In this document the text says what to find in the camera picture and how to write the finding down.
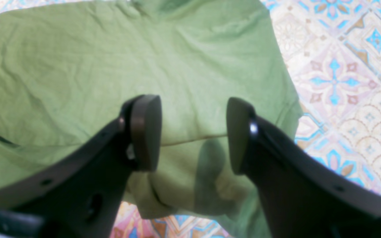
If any green t-shirt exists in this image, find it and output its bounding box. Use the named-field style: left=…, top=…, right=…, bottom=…
left=0, top=0, right=302, bottom=238

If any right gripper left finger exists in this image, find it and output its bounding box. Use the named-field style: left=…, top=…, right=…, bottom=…
left=0, top=95, right=162, bottom=238

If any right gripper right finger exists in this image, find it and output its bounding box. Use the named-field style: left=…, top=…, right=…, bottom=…
left=226, top=97, right=381, bottom=238

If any patterned tile tablecloth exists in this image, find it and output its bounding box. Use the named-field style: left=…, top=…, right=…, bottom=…
left=0, top=0, right=381, bottom=238

